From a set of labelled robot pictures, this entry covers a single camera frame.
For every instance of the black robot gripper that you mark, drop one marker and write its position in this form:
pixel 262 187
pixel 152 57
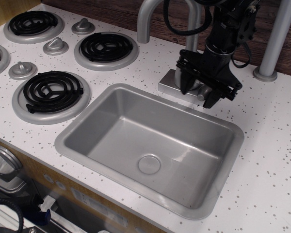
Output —
pixel 212 69

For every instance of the silver faucet lever handle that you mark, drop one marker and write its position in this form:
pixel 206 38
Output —
pixel 203 92

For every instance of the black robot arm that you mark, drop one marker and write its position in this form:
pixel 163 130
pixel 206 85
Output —
pixel 233 25

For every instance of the grey vertical support pole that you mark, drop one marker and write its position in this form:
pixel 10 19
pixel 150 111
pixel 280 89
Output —
pixel 266 71

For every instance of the silver toy faucet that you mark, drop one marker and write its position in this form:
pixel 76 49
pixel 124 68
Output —
pixel 170 83

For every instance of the grey toy sink basin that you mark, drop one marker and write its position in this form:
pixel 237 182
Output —
pixel 175 156

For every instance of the back right stove burner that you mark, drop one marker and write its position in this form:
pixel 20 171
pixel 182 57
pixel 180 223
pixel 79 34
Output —
pixel 106 51

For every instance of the grey stove knob top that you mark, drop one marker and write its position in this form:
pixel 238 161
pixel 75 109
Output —
pixel 83 27

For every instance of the grey stove knob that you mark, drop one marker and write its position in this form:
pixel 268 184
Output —
pixel 83 27
pixel 55 47
pixel 22 71

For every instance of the grey stove knob middle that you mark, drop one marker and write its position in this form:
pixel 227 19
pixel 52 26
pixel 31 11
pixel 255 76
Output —
pixel 55 47

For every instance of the front right stove burner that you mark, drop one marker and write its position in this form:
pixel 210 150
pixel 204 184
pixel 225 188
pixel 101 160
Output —
pixel 51 97

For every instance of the grey stove knob lower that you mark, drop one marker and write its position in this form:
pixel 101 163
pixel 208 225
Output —
pixel 22 71

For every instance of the back left stove burner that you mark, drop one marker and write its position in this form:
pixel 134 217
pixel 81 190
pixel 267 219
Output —
pixel 33 27

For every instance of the grey round oven dial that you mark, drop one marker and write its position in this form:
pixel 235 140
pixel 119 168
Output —
pixel 10 165

